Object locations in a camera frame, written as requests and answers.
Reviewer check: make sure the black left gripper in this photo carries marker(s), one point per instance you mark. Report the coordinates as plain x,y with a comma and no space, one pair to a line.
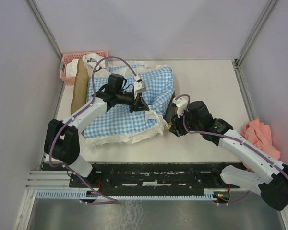
138,104

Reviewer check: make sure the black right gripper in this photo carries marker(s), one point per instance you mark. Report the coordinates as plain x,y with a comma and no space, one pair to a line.
176,129

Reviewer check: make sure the blue gingham mattress pad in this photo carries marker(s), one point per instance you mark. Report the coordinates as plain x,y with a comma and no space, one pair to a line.
118,125

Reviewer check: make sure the wooden pet bed frame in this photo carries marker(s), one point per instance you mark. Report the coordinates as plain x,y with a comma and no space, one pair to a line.
81,88

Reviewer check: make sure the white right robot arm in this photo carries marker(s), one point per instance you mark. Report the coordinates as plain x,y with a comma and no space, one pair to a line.
267,176

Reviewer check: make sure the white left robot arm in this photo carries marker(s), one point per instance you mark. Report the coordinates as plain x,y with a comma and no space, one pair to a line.
62,137

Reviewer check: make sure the white cloth in basket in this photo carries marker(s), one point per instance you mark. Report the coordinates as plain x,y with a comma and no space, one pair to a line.
90,60

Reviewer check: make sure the pink plastic basket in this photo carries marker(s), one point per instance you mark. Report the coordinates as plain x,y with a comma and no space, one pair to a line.
67,58

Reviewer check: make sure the pink cloth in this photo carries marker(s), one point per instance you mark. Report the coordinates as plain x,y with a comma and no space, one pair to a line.
259,134

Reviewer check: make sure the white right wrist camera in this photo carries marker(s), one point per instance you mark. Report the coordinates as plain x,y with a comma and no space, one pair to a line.
180,104

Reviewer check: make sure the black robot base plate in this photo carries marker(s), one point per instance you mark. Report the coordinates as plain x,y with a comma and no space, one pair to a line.
153,178

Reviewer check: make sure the aluminium frame post right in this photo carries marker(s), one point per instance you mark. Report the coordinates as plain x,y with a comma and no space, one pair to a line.
258,27

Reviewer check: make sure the aluminium frame post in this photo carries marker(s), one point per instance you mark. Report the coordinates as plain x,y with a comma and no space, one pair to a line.
258,27
44,27

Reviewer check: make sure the white slotted cable duct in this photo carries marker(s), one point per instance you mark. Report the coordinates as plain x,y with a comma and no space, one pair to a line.
88,195

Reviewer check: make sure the aluminium frame post left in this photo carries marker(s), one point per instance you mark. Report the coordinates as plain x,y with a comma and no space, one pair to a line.
44,27

